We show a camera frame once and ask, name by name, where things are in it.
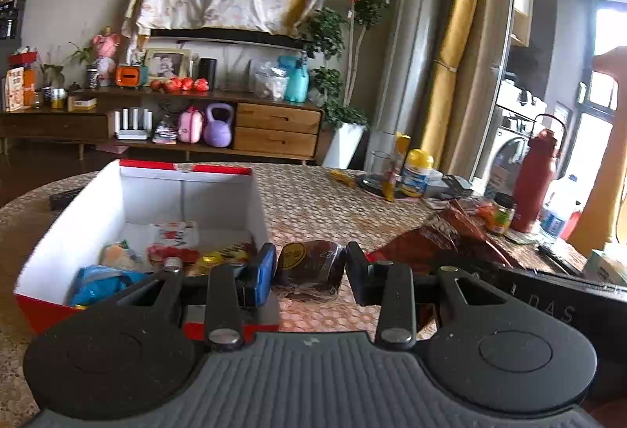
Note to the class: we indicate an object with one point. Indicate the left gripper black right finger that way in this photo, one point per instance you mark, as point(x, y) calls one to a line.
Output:
point(388, 285)

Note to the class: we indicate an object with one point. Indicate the teal water jug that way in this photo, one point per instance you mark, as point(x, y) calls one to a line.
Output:
point(298, 78)

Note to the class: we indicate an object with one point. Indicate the small purple brown candy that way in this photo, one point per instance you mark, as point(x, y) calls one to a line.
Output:
point(310, 271)

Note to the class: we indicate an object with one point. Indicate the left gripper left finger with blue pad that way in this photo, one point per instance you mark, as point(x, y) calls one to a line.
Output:
point(239, 302)

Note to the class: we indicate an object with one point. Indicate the black tv remote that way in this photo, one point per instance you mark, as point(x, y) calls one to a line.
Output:
point(60, 200)

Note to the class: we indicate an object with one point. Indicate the purple kettlebell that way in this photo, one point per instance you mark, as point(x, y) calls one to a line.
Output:
point(217, 132)

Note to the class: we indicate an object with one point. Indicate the black lid glass jar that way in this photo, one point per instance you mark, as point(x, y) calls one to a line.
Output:
point(502, 215)

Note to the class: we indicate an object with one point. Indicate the small potted plant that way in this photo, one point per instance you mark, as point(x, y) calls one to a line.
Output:
point(53, 77)

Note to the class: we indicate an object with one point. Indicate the red thermos bottle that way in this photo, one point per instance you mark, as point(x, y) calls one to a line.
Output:
point(536, 173)

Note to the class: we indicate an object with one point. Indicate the standing air conditioner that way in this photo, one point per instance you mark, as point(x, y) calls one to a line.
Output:
point(404, 77)

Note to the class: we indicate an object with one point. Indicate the tall potted green tree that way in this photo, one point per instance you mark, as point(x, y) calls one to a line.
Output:
point(337, 38)

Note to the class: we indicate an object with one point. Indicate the yellow lid vitamin bottle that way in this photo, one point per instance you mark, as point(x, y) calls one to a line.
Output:
point(416, 173)

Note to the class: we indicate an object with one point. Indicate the orange snack box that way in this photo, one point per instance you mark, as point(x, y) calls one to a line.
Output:
point(19, 91)

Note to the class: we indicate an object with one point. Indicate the person's hand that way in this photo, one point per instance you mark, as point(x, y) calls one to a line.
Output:
point(612, 63)

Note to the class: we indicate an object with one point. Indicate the red yellow chip bag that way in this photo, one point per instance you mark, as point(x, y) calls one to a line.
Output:
point(236, 255)

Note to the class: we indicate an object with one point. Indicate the black cylinder speaker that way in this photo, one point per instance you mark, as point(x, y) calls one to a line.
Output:
point(207, 70)

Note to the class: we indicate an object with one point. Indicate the blue snack packet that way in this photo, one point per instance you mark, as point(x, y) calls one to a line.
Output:
point(96, 283)

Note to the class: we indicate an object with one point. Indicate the stack of books and boxes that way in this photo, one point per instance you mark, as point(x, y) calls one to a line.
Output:
point(447, 187)

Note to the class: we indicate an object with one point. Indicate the orange clock radio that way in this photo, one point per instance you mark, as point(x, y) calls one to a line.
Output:
point(131, 76)

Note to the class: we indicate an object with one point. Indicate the framed photo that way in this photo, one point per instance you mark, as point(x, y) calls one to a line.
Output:
point(166, 63)

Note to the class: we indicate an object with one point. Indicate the pink toy case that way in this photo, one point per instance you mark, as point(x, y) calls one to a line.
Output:
point(191, 124)

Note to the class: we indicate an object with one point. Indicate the drinking glass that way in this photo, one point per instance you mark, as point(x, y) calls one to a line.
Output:
point(379, 167)

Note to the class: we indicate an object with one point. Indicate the green coaster mat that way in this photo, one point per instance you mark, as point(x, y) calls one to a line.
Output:
point(522, 238)

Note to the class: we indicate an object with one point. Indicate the wooden tv cabinet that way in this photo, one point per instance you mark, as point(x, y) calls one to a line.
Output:
point(261, 127)

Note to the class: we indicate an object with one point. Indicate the red white cardboard box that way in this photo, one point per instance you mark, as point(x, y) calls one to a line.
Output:
point(122, 202)

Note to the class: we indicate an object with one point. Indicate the washing machine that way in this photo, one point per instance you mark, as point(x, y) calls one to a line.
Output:
point(512, 124)

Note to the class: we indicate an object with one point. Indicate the clear plastic bag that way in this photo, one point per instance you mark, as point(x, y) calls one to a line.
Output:
point(269, 81)

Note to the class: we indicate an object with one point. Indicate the yellow standing snack pouch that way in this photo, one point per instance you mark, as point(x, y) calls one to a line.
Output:
point(401, 145)

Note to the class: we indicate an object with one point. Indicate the clear plastic water bottle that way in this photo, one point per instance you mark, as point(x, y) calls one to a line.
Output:
point(559, 208)

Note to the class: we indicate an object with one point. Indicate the white router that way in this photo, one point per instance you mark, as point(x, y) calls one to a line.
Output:
point(133, 123)

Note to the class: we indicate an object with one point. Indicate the round dark tray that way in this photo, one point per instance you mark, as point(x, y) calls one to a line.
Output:
point(398, 194)

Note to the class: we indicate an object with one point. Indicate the red apples pile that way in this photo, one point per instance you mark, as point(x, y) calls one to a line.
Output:
point(180, 84)

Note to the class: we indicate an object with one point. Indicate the yellow curtain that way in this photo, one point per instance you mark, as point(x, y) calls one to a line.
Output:
point(443, 81)

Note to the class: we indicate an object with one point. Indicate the small yellow wrapped candy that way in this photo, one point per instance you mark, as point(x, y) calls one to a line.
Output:
point(343, 177)

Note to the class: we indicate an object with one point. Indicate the packaged braised egg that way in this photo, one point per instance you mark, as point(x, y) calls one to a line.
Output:
point(119, 255)

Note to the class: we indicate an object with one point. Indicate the pink plush toy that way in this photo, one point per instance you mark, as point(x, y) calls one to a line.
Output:
point(105, 45)

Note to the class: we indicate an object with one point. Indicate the brown orange snack bag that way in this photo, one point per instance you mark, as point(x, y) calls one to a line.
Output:
point(449, 237)

